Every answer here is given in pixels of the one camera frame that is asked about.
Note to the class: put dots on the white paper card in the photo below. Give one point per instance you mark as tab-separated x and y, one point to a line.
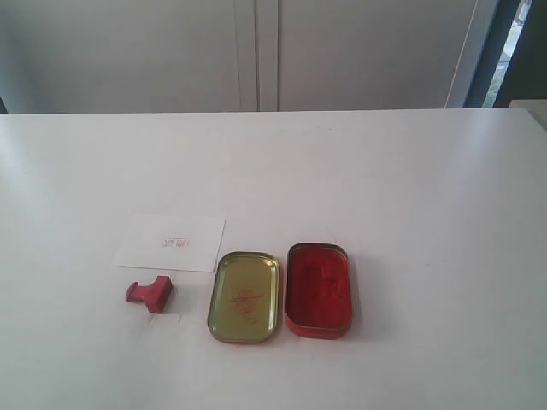
178	243

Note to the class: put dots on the white neighbouring table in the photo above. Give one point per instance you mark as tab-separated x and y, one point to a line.
537	108

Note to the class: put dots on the red rubber stamp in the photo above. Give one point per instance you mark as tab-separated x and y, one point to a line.
154	296

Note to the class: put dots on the red ink pad tin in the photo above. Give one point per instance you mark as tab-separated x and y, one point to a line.
318	295

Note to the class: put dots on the gold tin lid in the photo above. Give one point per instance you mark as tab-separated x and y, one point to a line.
244	304

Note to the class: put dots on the white cabinet doors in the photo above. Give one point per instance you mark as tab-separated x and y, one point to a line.
216	56

